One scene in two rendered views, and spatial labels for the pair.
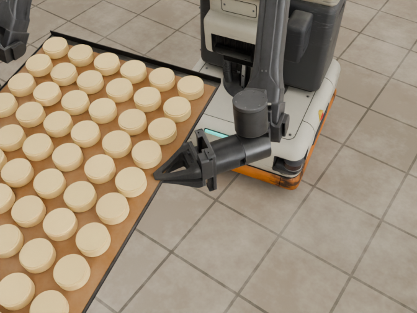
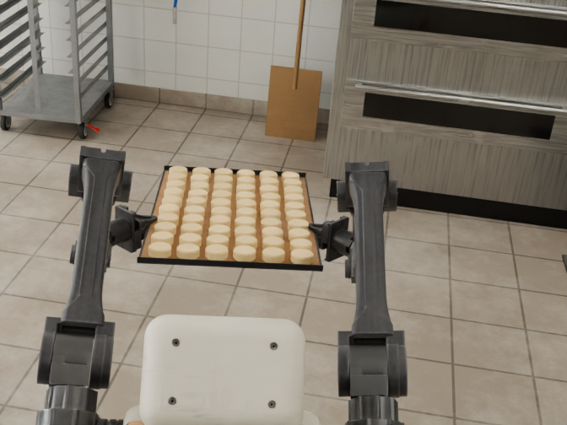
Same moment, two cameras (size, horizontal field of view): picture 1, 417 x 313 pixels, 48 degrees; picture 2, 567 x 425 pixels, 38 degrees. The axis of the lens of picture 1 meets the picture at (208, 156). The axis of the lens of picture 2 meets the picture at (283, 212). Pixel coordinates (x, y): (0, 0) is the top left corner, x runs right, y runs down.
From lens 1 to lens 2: 2.25 m
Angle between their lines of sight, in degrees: 99
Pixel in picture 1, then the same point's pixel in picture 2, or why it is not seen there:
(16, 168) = (246, 201)
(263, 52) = not seen: hidden behind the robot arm
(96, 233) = (172, 191)
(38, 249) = (199, 185)
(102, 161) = (193, 210)
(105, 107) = (216, 228)
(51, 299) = (177, 176)
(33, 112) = (267, 221)
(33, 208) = (218, 193)
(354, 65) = not seen: outside the picture
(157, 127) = (168, 225)
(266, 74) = not seen: hidden behind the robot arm
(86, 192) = (191, 200)
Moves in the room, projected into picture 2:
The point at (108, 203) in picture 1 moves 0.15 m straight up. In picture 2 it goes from (174, 199) to (175, 144)
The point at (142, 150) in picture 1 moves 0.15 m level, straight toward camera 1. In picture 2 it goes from (170, 216) to (139, 190)
